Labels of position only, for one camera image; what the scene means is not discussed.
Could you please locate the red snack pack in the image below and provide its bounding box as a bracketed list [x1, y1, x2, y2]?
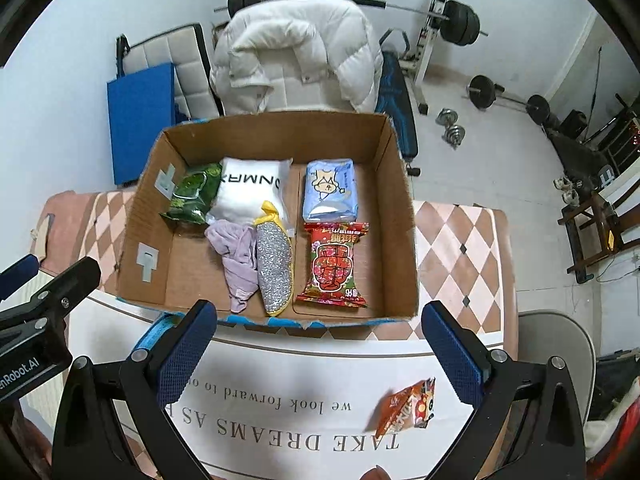
[296, 222, 369, 308]

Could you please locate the green Deeyeo wipes pack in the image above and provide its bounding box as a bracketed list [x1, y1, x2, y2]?
[160, 162, 222, 226]

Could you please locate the lilac soft cloth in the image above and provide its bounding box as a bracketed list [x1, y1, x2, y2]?
[205, 219, 258, 314]

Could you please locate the grey round chair seat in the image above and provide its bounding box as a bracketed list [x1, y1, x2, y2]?
[518, 310, 597, 422]

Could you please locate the orange small snack packet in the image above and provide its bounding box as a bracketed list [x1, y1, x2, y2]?
[375, 377, 436, 439]

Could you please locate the checkered tablecloth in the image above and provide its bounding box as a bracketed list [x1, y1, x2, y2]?
[30, 188, 518, 356]

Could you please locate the dark wooden chair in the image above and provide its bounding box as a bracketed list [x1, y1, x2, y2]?
[558, 182, 639, 285]

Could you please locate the light blue tissue pack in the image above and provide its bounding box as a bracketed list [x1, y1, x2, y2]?
[302, 158, 359, 222]

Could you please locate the chrome dumbbell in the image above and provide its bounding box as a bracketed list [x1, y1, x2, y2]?
[436, 108, 465, 150]

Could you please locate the brown cardboard box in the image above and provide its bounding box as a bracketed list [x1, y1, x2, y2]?
[116, 110, 419, 328]

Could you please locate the silver yellow scrub sponge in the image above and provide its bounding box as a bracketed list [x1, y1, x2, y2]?
[254, 200, 294, 318]

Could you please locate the blue folded mat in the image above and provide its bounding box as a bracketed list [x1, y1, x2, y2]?
[107, 63, 188, 186]

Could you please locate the white pillow pack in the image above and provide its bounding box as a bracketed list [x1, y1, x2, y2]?
[206, 157, 292, 231]

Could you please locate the floor barbell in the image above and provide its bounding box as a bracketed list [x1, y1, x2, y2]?
[466, 75, 551, 126]

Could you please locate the grey quilted cushion panel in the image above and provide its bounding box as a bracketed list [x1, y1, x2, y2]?
[116, 22, 224, 122]

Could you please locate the blue weight bench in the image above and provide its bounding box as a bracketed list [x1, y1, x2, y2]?
[375, 49, 418, 165]

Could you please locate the barbell on rack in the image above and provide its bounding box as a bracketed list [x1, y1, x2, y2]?
[214, 0, 490, 86]

